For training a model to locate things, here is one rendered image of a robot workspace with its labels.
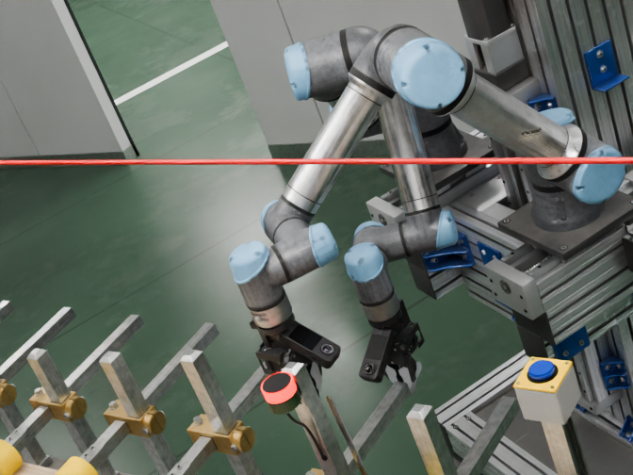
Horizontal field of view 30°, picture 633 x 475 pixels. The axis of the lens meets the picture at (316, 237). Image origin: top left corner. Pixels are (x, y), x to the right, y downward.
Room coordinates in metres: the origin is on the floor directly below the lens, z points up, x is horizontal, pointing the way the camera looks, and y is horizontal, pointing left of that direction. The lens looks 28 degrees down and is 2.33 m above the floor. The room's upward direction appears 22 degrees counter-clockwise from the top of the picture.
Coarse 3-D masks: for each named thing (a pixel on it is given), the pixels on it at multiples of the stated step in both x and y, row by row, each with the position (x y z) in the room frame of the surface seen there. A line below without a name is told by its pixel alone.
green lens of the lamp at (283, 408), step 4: (296, 392) 1.71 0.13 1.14; (296, 396) 1.70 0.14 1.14; (288, 400) 1.69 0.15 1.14; (292, 400) 1.69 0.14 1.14; (296, 400) 1.70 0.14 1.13; (300, 400) 1.71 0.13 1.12; (268, 404) 1.71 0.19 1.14; (272, 404) 1.70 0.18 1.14; (276, 404) 1.69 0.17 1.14; (280, 404) 1.69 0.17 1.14; (284, 404) 1.69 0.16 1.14; (288, 404) 1.69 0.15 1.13; (292, 404) 1.69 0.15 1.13; (296, 404) 1.70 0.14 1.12; (272, 408) 1.70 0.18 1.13; (276, 408) 1.69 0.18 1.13; (280, 408) 1.69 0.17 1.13; (284, 408) 1.69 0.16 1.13; (288, 408) 1.69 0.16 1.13; (292, 408) 1.69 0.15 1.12; (272, 412) 1.71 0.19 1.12; (276, 412) 1.70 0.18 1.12; (280, 412) 1.69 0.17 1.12; (284, 412) 1.69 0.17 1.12
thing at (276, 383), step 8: (272, 376) 1.74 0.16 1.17; (280, 376) 1.73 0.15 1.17; (288, 376) 1.72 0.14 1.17; (264, 384) 1.73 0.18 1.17; (272, 384) 1.72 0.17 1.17; (280, 384) 1.71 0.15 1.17; (288, 384) 1.70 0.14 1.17; (272, 392) 1.70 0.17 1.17; (288, 416) 1.71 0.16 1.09; (304, 424) 1.73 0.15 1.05
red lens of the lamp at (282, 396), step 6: (294, 384) 1.71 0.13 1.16; (282, 390) 1.69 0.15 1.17; (288, 390) 1.69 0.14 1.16; (294, 390) 1.70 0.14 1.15; (264, 396) 1.71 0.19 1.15; (270, 396) 1.69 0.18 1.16; (276, 396) 1.69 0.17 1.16; (282, 396) 1.69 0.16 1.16; (288, 396) 1.69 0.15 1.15; (270, 402) 1.70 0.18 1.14; (276, 402) 1.69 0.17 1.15
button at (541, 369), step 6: (540, 360) 1.42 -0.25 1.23; (546, 360) 1.41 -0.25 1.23; (534, 366) 1.41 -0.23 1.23; (540, 366) 1.41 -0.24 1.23; (546, 366) 1.40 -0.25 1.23; (552, 366) 1.40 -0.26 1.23; (528, 372) 1.40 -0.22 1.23; (534, 372) 1.40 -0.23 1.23; (540, 372) 1.39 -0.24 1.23; (546, 372) 1.38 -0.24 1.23; (552, 372) 1.39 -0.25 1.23; (534, 378) 1.39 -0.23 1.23; (540, 378) 1.38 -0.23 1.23; (546, 378) 1.38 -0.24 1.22
